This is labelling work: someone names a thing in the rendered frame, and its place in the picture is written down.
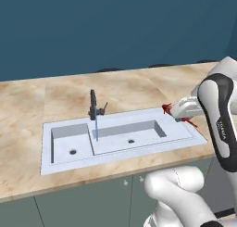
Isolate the black tap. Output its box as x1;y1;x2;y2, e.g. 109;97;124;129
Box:
87;88;109;121

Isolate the grey-green cupboard door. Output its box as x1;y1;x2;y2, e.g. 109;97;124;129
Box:
129;157;215;227
32;174;134;227
0;195;43;227

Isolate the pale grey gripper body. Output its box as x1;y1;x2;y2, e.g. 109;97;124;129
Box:
168;95;206;122

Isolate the dark stool seat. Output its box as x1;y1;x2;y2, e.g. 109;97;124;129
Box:
147;63;174;69
94;67;125;74
195;59;218;65

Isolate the red fish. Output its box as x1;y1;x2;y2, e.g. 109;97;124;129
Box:
161;102;199;129

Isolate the pale grey double sink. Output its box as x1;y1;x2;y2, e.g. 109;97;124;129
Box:
40;107;208;176

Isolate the blue water stream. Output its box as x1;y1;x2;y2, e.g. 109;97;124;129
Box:
94;105;100;143

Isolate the grey appliance front panel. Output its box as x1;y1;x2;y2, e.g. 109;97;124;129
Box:
198;156;237;217

